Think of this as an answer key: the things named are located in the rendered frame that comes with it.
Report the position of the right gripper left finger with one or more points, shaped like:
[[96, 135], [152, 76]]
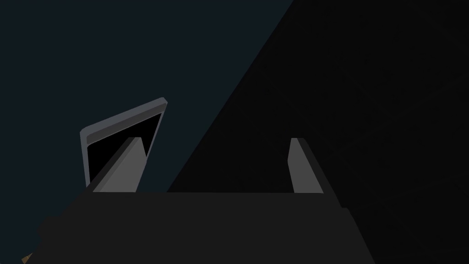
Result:
[[122, 172]]

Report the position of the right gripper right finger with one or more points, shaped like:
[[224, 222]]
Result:
[[304, 172]]

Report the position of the grey framed black screen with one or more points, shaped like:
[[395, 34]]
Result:
[[121, 123]]

